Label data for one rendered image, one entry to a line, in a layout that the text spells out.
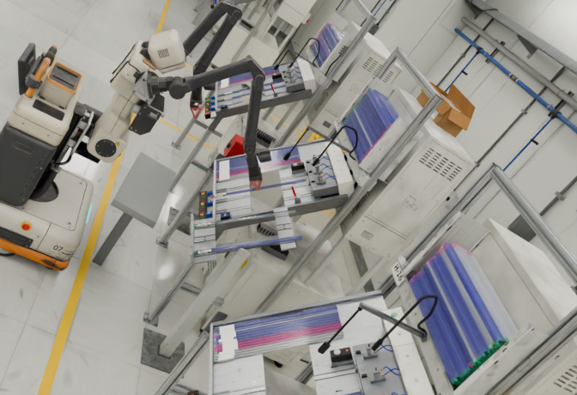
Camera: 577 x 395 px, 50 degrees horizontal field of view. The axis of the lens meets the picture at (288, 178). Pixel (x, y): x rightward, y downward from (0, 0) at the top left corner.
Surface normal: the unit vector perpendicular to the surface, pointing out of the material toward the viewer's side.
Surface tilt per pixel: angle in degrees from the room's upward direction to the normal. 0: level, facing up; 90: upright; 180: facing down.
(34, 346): 0
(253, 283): 90
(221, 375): 45
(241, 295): 90
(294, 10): 90
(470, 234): 90
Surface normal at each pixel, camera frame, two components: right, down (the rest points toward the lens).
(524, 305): -0.82, -0.46
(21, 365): 0.57, -0.74
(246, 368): -0.17, -0.85
